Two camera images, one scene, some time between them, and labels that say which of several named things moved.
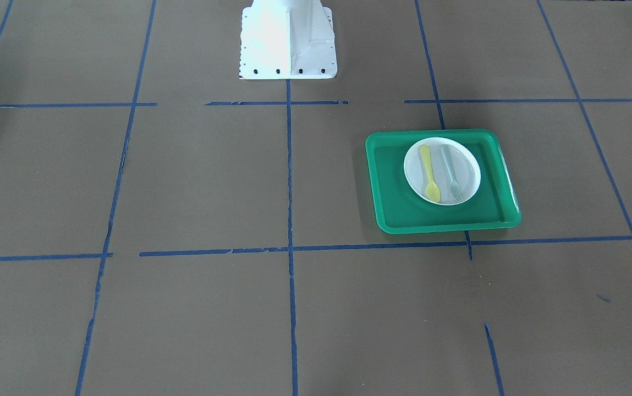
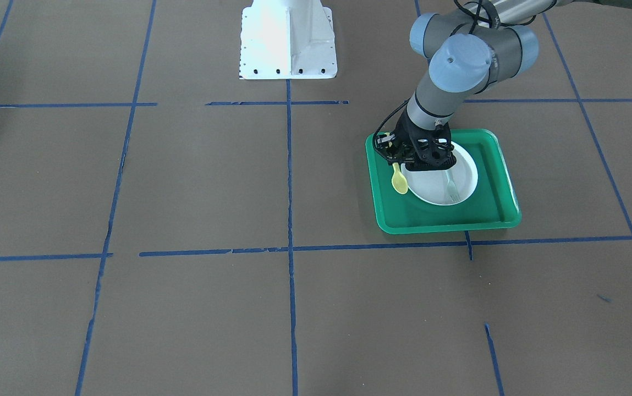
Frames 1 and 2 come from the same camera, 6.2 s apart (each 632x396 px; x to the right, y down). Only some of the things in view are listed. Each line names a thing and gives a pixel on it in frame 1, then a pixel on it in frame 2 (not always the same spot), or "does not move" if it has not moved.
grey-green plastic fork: x=454 y=187 does not move
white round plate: x=443 y=170 does not move
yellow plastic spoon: x=432 y=190 to x=398 y=180
